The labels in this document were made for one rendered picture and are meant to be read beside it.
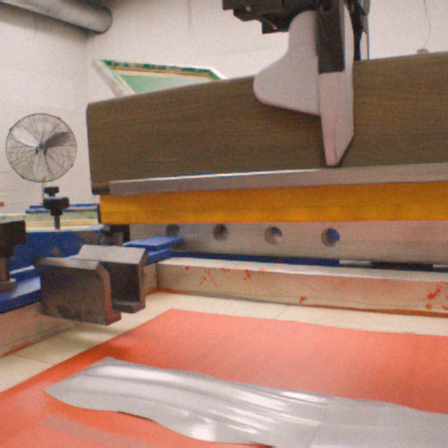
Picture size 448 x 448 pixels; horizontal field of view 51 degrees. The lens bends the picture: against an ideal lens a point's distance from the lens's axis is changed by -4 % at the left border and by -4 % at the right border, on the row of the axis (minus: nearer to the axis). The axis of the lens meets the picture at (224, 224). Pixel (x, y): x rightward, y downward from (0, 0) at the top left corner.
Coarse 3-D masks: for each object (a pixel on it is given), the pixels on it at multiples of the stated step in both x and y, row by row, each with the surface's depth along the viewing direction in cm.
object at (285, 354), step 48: (144, 336) 42; (192, 336) 42; (240, 336) 41; (288, 336) 41; (336, 336) 40; (48, 384) 32; (288, 384) 32; (336, 384) 31; (0, 432) 26; (144, 432) 26
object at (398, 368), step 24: (384, 336) 40; (408, 336) 39; (432, 336) 39; (360, 360) 35; (384, 360) 35; (408, 360) 34; (432, 360) 34; (360, 384) 31; (384, 384) 31; (408, 384) 31; (432, 384) 30; (432, 408) 27
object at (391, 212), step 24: (120, 216) 39; (144, 216) 38; (168, 216) 37; (192, 216) 36; (216, 216) 35; (240, 216) 34; (264, 216) 33; (288, 216) 33; (312, 216) 32; (336, 216) 31; (360, 216) 31; (384, 216) 30; (408, 216) 29; (432, 216) 29
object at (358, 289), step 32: (160, 288) 57; (192, 288) 55; (224, 288) 53; (256, 288) 51; (288, 288) 50; (320, 288) 48; (352, 288) 47; (384, 288) 46; (416, 288) 44; (0, 320) 37; (32, 320) 40; (64, 320) 43; (0, 352) 37
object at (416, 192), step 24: (168, 192) 36; (192, 192) 36; (216, 192) 35; (240, 192) 34; (264, 192) 33; (288, 192) 32; (312, 192) 32; (336, 192) 31; (360, 192) 30; (384, 192) 30; (408, 192) 29; (432, 192) 28
